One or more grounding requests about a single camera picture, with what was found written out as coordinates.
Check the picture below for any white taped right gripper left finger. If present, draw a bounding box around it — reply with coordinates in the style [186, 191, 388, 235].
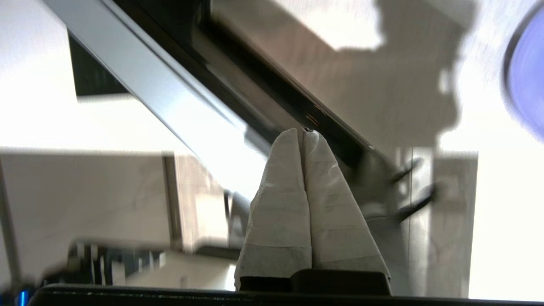
[235, 128, 314, 292]

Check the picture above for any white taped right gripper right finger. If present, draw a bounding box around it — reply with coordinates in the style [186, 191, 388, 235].
[293, 130, 392, 295]

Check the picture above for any microwave door with dark glass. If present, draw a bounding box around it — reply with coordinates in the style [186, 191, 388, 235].
[42, 0, 383, 204]

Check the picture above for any purple oval plate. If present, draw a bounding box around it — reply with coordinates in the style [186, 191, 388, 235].
[503, 8, 544, 144]

